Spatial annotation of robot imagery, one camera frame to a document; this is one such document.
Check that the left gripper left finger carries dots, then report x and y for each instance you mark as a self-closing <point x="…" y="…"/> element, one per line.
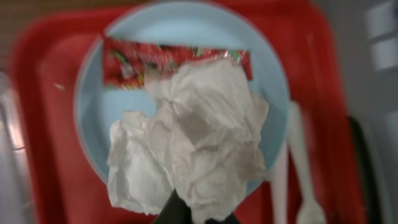
<point x="175" y="211"/>

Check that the white napkin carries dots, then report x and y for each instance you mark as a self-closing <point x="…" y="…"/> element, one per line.
<point x="202" y="143"/>

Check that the red snack wrapper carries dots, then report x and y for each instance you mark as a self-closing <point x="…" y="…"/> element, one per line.
<point x="128" y="64"/>

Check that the clear plastic waste bin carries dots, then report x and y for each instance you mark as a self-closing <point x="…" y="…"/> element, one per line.
<point x="16" y="195"/>

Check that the grey dishwasher rack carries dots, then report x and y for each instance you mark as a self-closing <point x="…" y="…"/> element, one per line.
<point x="366" y="41"/>

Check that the white plastic fork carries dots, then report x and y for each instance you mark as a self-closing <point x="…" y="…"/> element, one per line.
<point x="279" y="184"/>

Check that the white plastic spoon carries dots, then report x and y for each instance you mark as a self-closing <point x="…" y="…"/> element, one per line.
<point x="310" y="211"/>

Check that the light blue plate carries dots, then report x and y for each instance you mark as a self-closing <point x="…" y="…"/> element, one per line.
<point x="181" y="22"/>

